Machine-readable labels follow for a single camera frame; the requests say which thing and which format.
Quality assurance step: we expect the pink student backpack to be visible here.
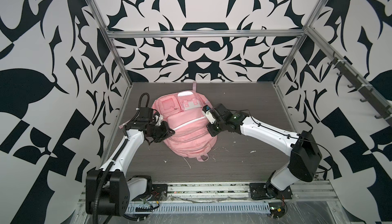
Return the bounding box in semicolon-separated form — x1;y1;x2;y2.
137;84;217;162

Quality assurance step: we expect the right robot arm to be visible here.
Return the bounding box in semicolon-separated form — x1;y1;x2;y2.
202;103;322;198

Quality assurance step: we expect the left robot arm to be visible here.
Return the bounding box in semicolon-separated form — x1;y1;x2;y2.
85;107;175;222

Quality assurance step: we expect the small green circuit board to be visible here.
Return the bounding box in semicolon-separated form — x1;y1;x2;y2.
268;202;288;219

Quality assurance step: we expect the grey hook rack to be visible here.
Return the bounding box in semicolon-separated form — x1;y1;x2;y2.
327;51;392;127

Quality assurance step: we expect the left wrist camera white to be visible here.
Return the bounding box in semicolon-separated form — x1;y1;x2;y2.
155;115;163;126

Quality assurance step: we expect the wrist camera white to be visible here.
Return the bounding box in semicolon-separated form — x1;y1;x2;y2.
202;105;216;124
155;115;163;126

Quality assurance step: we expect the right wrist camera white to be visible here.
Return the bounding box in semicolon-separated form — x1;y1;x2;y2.
202;105;216;124

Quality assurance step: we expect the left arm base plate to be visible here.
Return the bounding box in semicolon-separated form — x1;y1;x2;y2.
133;184;168;201

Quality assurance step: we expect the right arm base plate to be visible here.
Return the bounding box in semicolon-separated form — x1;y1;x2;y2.
249;183;292;200

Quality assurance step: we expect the black corrugated cable hose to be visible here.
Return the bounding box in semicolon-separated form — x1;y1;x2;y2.
91;93;160;224

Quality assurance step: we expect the white vented cable duct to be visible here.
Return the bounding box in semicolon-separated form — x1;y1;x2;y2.
126;202;270;214

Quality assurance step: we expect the aluminium frame crossbar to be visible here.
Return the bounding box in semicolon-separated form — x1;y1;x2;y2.
106;29;304;39

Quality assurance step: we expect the aluminium front rail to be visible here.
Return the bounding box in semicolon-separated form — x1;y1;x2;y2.
146;181;340;204

